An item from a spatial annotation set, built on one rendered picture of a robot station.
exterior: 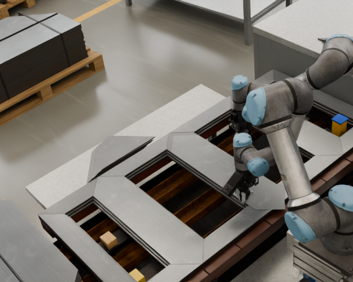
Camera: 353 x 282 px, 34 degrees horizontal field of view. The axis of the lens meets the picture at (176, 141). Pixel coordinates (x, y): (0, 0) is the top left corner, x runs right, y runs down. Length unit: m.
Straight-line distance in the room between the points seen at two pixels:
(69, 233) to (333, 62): 1.31
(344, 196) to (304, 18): 1.66
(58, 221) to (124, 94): 2.35
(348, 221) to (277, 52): 1.55
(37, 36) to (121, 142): 2.12
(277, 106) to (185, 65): 3.20
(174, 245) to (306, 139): 0.88
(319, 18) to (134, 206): 1.57
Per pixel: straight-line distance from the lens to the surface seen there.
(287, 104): 1.96
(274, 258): 2.60
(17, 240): 2.66
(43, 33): 5.02
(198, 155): 2.83
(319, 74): 2.28
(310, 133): 2.94
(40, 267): 2.52
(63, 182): 3.00
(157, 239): 2.48
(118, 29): 5.83
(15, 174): 4.35
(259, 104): 1.92
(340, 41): 2.38
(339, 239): 2.12
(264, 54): 3.46
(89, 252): 2.50
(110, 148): 3.06
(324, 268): 2.28
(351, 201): 2.02
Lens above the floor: 2.70
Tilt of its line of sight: 39 degrees down
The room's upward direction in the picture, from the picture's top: 8 degrees counter-clockwise
